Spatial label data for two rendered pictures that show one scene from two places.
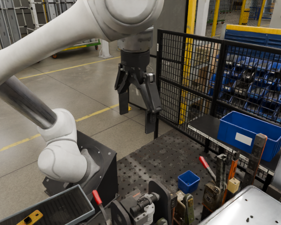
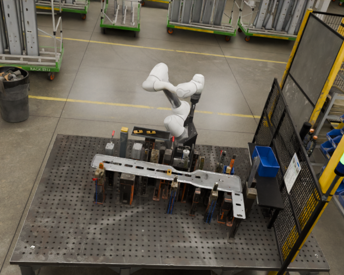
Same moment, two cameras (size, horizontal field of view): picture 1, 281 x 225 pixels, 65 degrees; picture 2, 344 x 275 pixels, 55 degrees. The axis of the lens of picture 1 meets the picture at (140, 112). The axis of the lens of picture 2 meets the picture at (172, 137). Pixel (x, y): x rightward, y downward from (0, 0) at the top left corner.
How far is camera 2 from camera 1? 2.39 m
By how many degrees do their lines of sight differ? 30
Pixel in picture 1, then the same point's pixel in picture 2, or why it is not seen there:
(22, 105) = (168, 95)
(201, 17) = not seen: outside the picture
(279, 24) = not seen: outside the picture
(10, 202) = not seen: hidden behind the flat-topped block
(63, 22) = (173, 89)
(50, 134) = (174, 111)
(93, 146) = (191, 126)
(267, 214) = (229, 184)
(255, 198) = (233, 179)
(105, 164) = (190, 137)
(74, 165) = (177, 129)
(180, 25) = (325, 75)
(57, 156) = (171, 121)
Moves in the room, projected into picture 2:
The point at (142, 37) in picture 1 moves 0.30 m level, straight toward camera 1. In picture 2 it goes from (194, 96) to (171, 107)
